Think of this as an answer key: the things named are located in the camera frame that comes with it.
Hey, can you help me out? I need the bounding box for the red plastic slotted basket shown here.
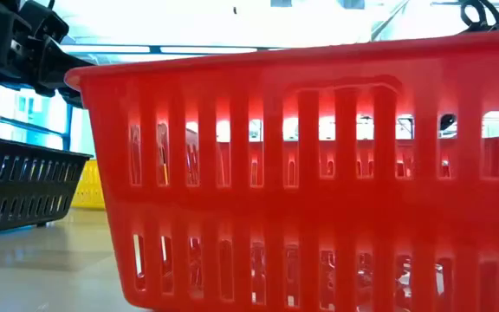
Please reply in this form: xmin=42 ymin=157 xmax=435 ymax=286
xmin=64 ymin=29 xmax=499 ymax=312

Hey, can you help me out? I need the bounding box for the yellow plastic slotted basket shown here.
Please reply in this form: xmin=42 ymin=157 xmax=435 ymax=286
xmin=70 ymin=159 xmax=107 ymax=211

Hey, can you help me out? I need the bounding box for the black plastic slotted basket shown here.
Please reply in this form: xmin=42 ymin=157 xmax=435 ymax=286
xmin=0 ymin=133 xmax=94 ymax=238

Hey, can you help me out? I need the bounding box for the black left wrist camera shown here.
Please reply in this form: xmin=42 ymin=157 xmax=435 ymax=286
xmin=18 ymin=1 xmax=71 ymax=45

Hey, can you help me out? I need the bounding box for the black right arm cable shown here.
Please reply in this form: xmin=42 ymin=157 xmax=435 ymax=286
xmin=459 ymin=0 xmax=499 ymax=28

